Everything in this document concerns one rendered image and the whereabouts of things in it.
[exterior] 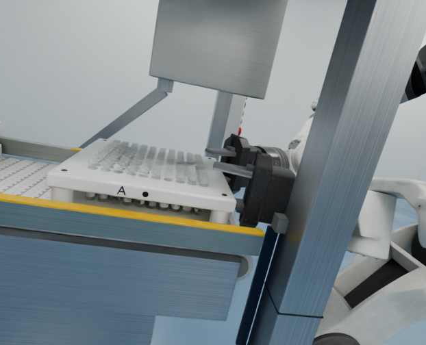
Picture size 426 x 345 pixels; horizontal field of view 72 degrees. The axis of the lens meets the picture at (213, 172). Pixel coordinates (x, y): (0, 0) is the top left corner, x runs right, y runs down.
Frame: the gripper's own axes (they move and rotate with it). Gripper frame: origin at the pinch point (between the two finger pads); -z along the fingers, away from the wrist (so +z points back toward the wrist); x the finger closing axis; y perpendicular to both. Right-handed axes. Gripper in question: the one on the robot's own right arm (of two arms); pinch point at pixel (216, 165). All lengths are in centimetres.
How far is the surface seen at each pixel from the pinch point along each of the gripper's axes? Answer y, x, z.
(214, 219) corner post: -14.2, 3.3, -11.0
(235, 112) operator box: 52, -7, 50
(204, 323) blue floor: 37, 90, 47
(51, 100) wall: 344, 34, 36
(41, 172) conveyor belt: 17.4, 7.3, -26.9
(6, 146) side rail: 27.4, 5.2, -31.6
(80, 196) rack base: -0.9, 4.6, -25.1
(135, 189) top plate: -8.8, 0.6, -20.7
